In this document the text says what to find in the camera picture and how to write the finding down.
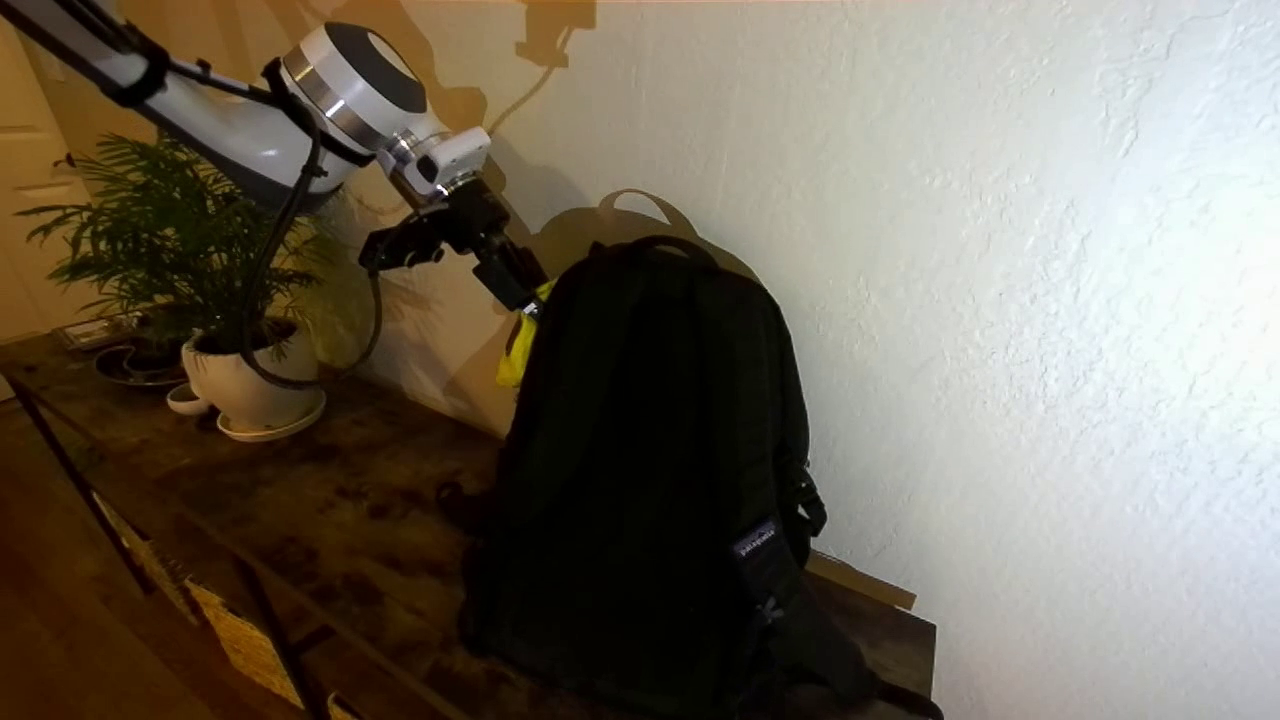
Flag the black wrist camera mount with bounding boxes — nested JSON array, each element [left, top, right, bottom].
[[356, 214, 464, 280]]

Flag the black backpack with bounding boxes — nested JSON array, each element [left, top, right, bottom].
[[455, 235, 950, 720]]

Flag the dark small plant pot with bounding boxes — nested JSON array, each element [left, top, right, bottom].
[[91, 336, 183, 392]]

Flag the brown wooden slat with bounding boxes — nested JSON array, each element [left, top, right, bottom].
[[795, 545, 926, 616]]

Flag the white plant pot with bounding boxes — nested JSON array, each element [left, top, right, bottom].
[[178, 325, 329, 432]]

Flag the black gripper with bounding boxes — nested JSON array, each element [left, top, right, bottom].
[[446, 176, 560, 327]]

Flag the green leafy potted plant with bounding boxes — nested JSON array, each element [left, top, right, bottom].
[[16, 132, 325, 358]]

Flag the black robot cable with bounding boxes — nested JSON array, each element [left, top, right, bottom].
[[237, 124, 393, 392]]

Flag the small white dish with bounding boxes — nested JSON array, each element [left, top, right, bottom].
[[163, 381, 218, 422]]

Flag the white pot saucer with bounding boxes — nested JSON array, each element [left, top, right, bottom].
[[211, 397, 333, 448]]

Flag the yellow soft pouch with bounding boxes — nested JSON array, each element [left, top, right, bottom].
[[495, 286, 551, 392]]

